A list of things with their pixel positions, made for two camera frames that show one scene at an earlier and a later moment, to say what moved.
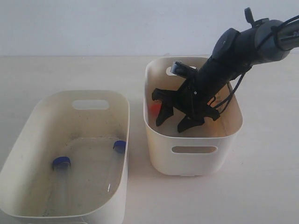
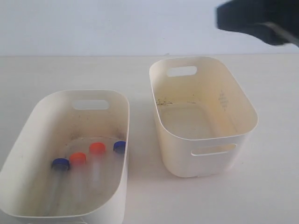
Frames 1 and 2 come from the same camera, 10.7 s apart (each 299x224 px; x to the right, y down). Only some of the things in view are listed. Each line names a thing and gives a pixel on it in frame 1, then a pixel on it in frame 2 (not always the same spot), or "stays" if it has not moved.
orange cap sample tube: (153, 108) to (77, 162)
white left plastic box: (68, 163) stays
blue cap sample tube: (119, 146) stays
